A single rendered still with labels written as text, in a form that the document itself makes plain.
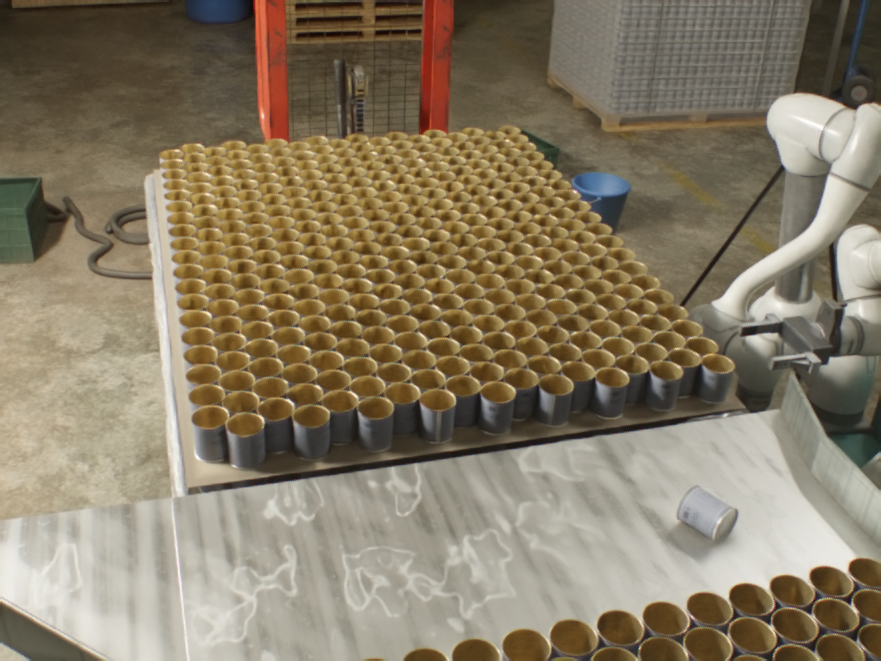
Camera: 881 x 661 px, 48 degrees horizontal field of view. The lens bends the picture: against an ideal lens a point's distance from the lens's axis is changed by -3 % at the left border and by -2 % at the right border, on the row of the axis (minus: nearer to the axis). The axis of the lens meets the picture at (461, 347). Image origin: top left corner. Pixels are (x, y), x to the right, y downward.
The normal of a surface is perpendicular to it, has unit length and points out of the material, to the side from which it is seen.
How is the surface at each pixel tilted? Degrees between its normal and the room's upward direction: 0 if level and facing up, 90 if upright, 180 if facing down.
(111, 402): 0
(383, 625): 0
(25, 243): 90
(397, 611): 0
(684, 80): 89
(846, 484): 90
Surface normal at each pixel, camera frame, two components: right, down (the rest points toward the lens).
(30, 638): -0.47, 0.44
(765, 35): 0.33, 0.48
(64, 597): 0.05, -0.85
